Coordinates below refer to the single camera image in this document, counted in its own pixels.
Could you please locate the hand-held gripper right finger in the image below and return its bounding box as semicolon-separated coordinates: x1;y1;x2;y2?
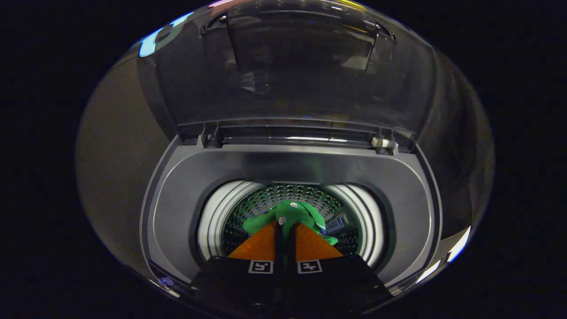
286;220;394;319

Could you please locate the green polo shirt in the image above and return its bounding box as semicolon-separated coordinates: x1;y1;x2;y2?
242;199;339;247

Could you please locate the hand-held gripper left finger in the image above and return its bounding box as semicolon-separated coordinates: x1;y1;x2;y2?
188;220;285;319

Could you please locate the dark transparent washing machine lid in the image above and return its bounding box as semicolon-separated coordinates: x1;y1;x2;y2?
134;0;440;143

